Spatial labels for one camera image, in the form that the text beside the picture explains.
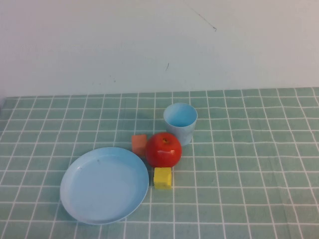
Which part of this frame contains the light blue plastic cup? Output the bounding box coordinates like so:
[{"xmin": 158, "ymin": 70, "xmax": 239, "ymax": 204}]
[{"xmin": 163, "ymin": 103, "xmax": 198, "ymax": 147}]

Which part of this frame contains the light blue plastic plate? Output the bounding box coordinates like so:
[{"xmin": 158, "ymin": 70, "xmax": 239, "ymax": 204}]
[{"xmin": 59, "ymin": 146, "xmax": 150, "ymax": 226}]

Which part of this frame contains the orange foam cube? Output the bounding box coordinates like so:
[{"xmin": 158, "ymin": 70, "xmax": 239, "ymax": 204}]
[{"xmin": 131, "ymin": 134, "xmax": 148, "ymax": 156}]

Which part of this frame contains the red apple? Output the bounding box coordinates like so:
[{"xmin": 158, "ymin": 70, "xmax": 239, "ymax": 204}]
[{"xmin": 145, "ymin": 132, "xmax": 183, "ymax": 168}]

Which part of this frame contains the yellow foam cube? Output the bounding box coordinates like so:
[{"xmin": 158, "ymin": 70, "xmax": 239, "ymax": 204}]
[{"xmin": 153, "ymin": 167, "xmax": 173, "ymax": 190}]

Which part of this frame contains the green white checked tablecloth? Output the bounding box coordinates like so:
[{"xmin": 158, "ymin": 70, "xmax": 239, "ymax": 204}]
[{"xmin": 0, "ymin": 87, "xmax": 319, "ymax": 239}]

